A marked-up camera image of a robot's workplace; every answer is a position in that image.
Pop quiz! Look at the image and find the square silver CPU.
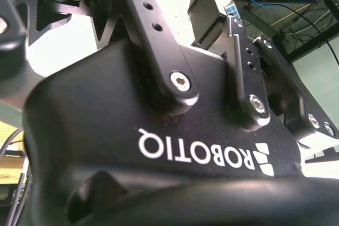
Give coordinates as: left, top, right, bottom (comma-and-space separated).
187, 0, 224, 48

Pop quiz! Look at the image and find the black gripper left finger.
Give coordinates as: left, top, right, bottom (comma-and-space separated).
0, 0, 200, 115

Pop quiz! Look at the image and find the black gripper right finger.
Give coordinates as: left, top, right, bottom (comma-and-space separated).
227, 15, 339, 142

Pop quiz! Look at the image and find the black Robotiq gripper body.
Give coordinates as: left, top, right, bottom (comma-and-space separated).
22, 39, 339, 226

